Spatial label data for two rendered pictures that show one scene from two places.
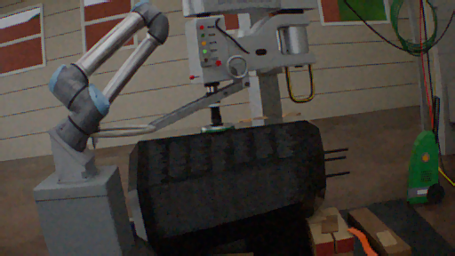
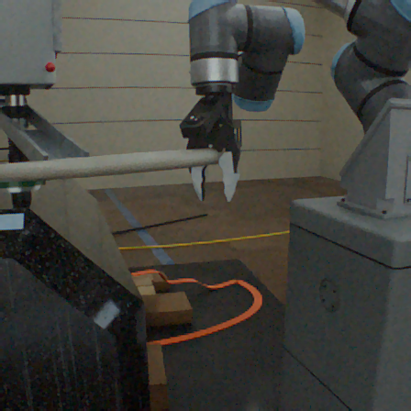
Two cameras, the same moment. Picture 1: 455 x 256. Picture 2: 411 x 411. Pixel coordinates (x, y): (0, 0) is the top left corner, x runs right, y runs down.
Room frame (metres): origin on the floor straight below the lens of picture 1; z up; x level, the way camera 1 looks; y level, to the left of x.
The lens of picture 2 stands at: (2.82, 1.55, 1.06)
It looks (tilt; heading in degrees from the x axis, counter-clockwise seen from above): 12 degrees down; 252
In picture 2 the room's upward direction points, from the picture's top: straight up
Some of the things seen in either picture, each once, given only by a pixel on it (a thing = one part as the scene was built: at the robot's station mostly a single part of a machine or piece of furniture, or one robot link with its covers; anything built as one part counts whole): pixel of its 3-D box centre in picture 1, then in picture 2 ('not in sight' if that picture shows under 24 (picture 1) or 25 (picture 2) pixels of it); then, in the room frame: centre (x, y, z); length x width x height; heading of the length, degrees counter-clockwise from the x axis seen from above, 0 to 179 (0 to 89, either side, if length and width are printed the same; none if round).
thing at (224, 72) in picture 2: not in sight; (213, 75); (2.56, 0.77, 1.14); 0.10 x 0.09 x 0.05; 142
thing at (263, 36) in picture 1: (263, 48); not in sight; (3.14, -0.30, 1.35); 0.74 x 0.23 x 0.49; 113
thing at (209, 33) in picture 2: not in sight; (215, 29); (2.56, 0.77, 1.23); 0.10 x 0.09 x 0.12; 176
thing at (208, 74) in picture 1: (219, 50); (5, 29); (3.04, -0.01, 1.37); 0.36 x 0.22 x 0.45; 113
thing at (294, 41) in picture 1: (294, 40); not in sight; (3.26, -0.55, 1.39); 0.19 x 0.19 x 0.20
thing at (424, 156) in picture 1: (424, 149); not in sight; (3.34, -1.60, 0.43); 0.35 x 0.35 x 0.87; 71
